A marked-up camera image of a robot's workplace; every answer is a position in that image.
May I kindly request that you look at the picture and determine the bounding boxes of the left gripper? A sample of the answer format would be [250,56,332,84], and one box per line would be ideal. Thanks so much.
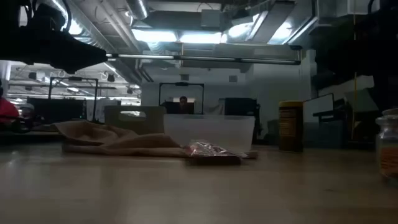
[0,26,108,75]

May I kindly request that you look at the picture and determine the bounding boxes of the beige cloth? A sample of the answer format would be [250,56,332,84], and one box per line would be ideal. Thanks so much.
[54,120,259,159]

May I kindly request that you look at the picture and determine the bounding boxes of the translucent plastic bin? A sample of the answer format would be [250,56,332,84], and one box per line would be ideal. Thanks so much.
[163,113,256,153]

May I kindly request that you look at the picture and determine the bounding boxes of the orange spice packet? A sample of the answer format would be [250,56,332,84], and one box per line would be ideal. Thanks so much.
[185,140,249,166]

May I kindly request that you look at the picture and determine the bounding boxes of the yellow-lid spice bottle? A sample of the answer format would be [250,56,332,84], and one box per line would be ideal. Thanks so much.
[278,100,305,152]

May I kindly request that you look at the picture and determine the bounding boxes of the small glass spice jar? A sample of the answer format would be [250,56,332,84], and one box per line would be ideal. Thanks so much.
[375,108,398,180]

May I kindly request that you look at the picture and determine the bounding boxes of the ceiling light panel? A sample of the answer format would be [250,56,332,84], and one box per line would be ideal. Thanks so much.
[179,30,223,44]
[132,29,178,44]

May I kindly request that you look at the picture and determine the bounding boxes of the person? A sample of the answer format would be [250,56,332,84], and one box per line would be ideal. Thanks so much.
[174,95,195,114]
[0,96,20,124]

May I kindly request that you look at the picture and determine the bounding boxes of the grey ceiling box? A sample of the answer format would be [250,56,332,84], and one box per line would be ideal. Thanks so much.
[200,9,222,29]

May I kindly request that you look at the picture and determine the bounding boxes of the black monitor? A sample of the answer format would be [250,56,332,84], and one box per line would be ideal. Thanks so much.
[224,97,259,118]

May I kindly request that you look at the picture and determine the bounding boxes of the white board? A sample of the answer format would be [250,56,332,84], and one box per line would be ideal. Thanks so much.
[303,92,335,123]

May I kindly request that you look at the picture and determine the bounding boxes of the dark grey tray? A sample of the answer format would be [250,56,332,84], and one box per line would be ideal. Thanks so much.
[303,120,345,147]

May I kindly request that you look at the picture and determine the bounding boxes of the round silver duct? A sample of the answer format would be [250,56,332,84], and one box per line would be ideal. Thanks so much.
[126,0,149,20]

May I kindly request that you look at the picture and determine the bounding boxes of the metal rig frame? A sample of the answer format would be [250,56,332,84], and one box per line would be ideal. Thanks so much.
[105,53,302,66]

